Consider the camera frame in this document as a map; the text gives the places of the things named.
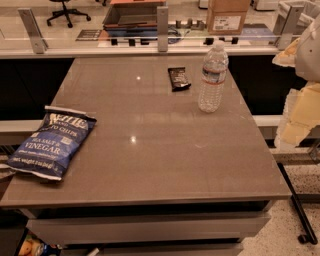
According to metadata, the middle metal glass post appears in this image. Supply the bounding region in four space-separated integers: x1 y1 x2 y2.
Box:
157 6 168 52

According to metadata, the clear plastic water bottle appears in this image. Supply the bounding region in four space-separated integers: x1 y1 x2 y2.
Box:
198 40 229 113

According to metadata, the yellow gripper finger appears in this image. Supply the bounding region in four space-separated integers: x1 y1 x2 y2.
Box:
274 82 320 150
272 38 300 67

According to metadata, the black snack bar wrapper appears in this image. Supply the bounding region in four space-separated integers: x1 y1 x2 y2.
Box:
168 67 191 92

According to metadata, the blue kettle chip bag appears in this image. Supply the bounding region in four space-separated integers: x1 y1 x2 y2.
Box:
7 106 97 181

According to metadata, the left metal glass post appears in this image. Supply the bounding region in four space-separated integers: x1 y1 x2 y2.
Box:
18 8 47 54

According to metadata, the cardboard box with label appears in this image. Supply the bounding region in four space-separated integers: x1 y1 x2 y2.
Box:
206 0 251 35

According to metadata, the right metal glass post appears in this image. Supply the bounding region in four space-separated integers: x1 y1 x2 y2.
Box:
273 5 304 50

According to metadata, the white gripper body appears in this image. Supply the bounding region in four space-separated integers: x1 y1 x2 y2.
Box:
295 15 320 82

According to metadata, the metal glass post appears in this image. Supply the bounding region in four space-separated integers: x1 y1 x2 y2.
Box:
157 6 168 52
18 8 47 54
273 5 304 50

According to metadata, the grey table drawer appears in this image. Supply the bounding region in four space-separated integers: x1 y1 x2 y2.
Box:
27 212 271 245

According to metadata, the black floor rail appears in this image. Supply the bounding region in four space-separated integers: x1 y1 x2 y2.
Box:
278 163 318 245

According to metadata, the black office chair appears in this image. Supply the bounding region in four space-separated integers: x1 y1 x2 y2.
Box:
47 0 91 28

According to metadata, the grey metal tray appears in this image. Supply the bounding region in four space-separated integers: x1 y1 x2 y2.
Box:
103 0 166 28

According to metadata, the colourful snack bin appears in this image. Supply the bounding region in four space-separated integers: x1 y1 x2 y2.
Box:
15 232 61 256

